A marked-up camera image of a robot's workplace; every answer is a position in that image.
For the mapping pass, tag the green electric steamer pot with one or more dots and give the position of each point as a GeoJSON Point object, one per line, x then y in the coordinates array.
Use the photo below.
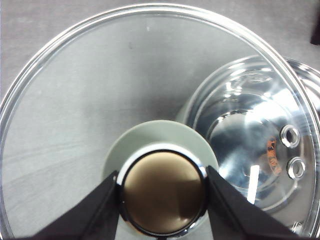
{"type": "Point", "coordinates": [262, 114]}

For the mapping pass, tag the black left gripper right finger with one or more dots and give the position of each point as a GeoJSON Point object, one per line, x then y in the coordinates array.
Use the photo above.
{"type": "Point", "coordinates": [235, 216]}

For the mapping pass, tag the black dish rack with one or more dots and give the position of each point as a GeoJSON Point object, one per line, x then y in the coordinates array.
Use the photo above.
{"type": "Point", "coordinates": [315, 31]}

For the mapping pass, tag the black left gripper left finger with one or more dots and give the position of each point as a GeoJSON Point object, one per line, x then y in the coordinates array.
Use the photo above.
{"type": "Point", "coordinates": [94, 216]}

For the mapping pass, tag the glass steamer lid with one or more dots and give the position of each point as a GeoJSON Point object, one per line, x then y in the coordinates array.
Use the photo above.
{"type": "Point", "coordinates": [158, 93]}

